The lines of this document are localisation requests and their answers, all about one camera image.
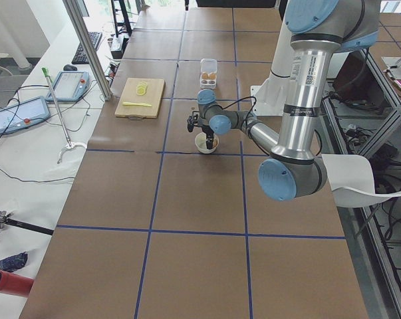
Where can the yellow plastic knife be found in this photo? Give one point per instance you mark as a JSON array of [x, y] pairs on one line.
[[137, 104]]

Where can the dark blue crumpled cloth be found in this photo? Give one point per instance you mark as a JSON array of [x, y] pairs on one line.
[[14, 263]]

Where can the black tripod bar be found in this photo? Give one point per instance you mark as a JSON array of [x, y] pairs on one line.
[[5, 219]]

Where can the white ceramic bowl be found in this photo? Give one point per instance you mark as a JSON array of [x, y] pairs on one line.
[[200, 144]]

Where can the clear plastic egg box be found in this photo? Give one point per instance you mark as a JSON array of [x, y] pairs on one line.
[[208, 73]]

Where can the near teach pendant tablet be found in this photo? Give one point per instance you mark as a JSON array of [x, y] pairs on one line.
[[23, 115]]

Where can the white plastic sheet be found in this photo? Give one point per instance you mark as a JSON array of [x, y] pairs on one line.
[[352, 181]]

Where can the yellow lemon slice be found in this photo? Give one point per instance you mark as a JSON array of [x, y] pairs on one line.
[[140, 93]]

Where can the bamboo cutting board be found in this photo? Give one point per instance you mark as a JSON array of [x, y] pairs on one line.
[[153, 96]]

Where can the black computer mouse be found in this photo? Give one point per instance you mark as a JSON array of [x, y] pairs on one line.
[[70, 67]]

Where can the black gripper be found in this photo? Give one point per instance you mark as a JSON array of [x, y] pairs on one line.
[[207, 129]]

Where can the teach pendant tablet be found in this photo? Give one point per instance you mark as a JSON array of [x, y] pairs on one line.
[[69, 86], [23, 115]]

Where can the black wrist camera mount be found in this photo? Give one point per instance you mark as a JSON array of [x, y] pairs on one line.
[[193, 121]]

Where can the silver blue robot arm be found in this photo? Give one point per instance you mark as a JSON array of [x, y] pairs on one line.
[[317, 29]]

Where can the aluminium frame post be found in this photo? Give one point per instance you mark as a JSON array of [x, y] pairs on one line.
[[78, 23]]

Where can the red cylinder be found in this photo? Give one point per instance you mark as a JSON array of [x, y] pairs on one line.
[[14, 284]]

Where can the far teach pendant tablet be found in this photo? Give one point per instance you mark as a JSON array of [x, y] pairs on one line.
[[69, 86]]

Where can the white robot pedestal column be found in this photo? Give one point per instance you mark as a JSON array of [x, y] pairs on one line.
[[272, 94]]

